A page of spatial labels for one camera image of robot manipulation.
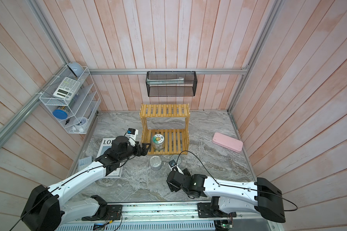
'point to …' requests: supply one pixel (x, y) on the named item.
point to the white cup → (79, 123)
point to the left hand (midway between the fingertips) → (144, 145)
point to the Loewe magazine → (106, 143)
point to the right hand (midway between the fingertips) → (174, 176)
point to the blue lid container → (60, 114)
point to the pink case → (229, 142)
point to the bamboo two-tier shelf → (177, 141)
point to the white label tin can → (155, 163)
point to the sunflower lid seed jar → (158, 142)
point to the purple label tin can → (177, 158)
